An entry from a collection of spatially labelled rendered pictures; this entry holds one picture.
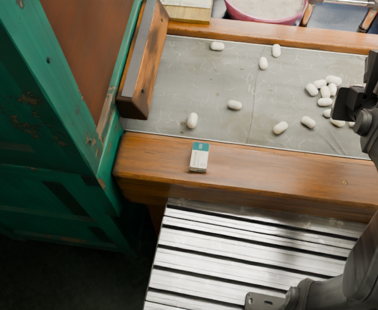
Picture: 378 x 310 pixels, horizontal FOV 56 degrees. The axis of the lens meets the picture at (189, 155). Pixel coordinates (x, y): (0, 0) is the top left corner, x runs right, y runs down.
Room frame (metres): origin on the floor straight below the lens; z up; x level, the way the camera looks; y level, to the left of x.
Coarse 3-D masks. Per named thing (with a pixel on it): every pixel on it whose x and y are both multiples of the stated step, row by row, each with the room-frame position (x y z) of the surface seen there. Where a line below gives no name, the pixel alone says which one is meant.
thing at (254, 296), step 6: (246, 294) 0.06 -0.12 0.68; (252, 294) 0.06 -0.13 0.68; (258, 294) 0.06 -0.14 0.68; (264, 294) 0.06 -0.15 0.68; (246, 300) 0.05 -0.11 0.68; (252, 300) 0.05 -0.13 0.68; (258, 300) 0.05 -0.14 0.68; (264, 300) 0.05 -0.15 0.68; (270, 300) 0.05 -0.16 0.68; (276, 300) 0.05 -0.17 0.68; (282, 300) 0.05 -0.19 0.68; (246, 306) 0.04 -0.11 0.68; (252, 306) 0.04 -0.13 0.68; (258, 306) 0.04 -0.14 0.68; (264, 306) 0.04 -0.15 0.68; (270, 306) 0.04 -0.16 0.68; (276, 306) 0.04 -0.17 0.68; (282, 306) 0.04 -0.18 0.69
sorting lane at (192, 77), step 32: (160, 64) 0.60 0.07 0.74; (192, 64) 0.60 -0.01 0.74; (224, 64) 0.60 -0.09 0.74; (256, 64) 0.60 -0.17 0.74; (288, 64) 0.60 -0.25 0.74; (320, 64) 0.60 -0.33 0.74; (352, 64) 0.60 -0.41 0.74; (160, 96) 0.50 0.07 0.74; (192, 96) 0.50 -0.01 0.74; (224, 96) 0.50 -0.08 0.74; (256, 96) 0.50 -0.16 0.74; (288, 96) 0.50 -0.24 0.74; (320, 96) 0.50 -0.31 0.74; (128, 128) 0.41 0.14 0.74; (160, 128) 0.41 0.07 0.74; (224, 128) 0.41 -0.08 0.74; (256, 128) 0.41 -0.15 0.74; (288, 128) 0.41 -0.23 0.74; (320, 128) 0.41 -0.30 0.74
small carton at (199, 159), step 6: (198, 144) 0.35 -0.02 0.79; (204, 144) 0.35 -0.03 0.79; (192, 150) 0.33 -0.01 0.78; (198, 150) 0.33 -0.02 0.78; (204, 150) 0.33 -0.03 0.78; (192, 156) 0.32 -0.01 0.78; (198, 156) 0.32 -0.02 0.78; (204, 156) 0.32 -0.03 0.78; (192, 162) 0.31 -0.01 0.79; (198, 162) 0.31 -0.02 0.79; (204, 162) 0.31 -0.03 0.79; (192, 168) 0.30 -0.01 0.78; (198, 168) 0.29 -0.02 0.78; (204, 168) 0.29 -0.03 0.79
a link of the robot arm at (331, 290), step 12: (336, 276) 0.07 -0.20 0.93; (300, 288) 0.06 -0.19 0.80; (312, 288) 0.06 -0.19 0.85; (324, 288) 0.05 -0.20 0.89; (336, 288) 0.05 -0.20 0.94; (372, 288) 0.04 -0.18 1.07; (300, 300) 0.04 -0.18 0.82; (312, 300) 0.04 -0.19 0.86; (324, 300) 0.04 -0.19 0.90; (336, 300) 0.03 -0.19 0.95; (348, 300) 0.03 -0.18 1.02; (372, 300) 0.03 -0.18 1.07
